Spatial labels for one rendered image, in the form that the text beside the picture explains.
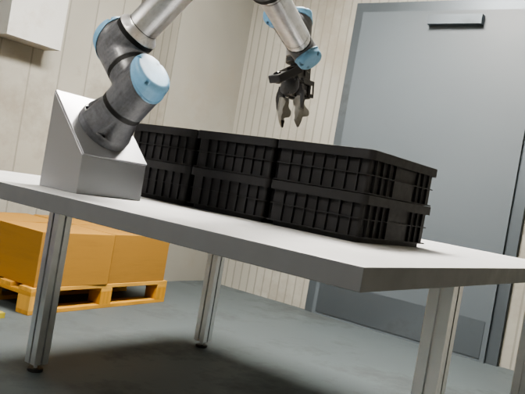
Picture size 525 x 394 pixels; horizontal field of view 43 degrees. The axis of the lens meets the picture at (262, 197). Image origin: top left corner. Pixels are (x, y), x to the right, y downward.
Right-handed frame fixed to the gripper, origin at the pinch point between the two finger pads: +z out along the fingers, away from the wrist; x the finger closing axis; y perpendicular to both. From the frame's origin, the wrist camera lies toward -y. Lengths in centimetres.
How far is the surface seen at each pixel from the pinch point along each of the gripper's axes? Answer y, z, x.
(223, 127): 217, -45, 222
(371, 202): -16.5, 24.3, -39.1
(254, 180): -19.8, 19.7, -4.4
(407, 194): 3.3, 20.5, -38.9
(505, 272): 7, 39, -65
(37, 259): 27, 55, 163
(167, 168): -20.1, 16.5, 29.6
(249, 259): -71, 39, -46
